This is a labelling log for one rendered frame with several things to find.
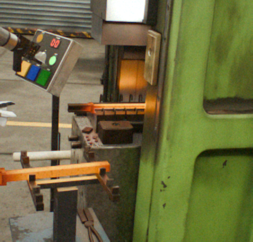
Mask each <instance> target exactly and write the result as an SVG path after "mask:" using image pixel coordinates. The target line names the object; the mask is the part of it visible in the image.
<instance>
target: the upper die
mask: <svg viewBox="0 0 253 242"><path fill-rule="evenodd" d="M148 30H152V25H146V24H144V23H136V22H123V21H105V20H104V19H102V18H101V17H99V16H98V15H96V14H94V13H92V17H91V36H92V37H93V38H94V39H96V40H97V41H98V43H100V44H101V45H119V46H146V43H147V34H148Z"/></svg>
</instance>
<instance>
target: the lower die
mask: <svg viewBox="0 0 253 242"><path fill-rule="evenodd" d="M120 103H146V102H116V103H93V104H120ZM112 109H113V108H104V111H105V115H104V120H105V121H113V119H114V111H112ZM115 109H116V118H115V119H116V121H123V120H124V119H125V111H123V108H115ZM101 110H102V109H101V108H95V109H94V113H90V112H87V113H86V116H87V118H88V120H89V122H90V123H91V125H92V127H93V128H94V130H95V132H96V133H98V128H97V123H98V122H99V121H102V119H103V112H101ZM126 111H127V113H126V119H127V121H134V119H135V118H136V110H135V111H134V108H126ZM137 112H138V113H137V120H138V121H144V115H145V108H137ZM138 131H143V128H142V127H134V132H138Z"/></svg>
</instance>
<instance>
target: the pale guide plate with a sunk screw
mask: <svg viewBox="0 0 253 242"><path fill-rule="evenodd" d="M161 44H162V35H161V34H159V33H157V32H155V31H153V30H148V34H147V43H146V60H145V71H144V79H145V80H146V81H147V82H149V83H150V84H151V85H157V84H158V70H159V59H160V49H161Z"/></svg>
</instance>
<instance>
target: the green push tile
mask: <svg viewBox="0 0 253 242"><path fill-rule="evenodd" d="M51 74H52V73H51V72H49V71H47V70H44V69H43V70H42V71H41V74H40V76H39V78H38V80H37V81H36V82H37V83H39V84H41V85H42V86H45V85H46V83H47V81H48V80H49V78H50V76H51Z"/></svg>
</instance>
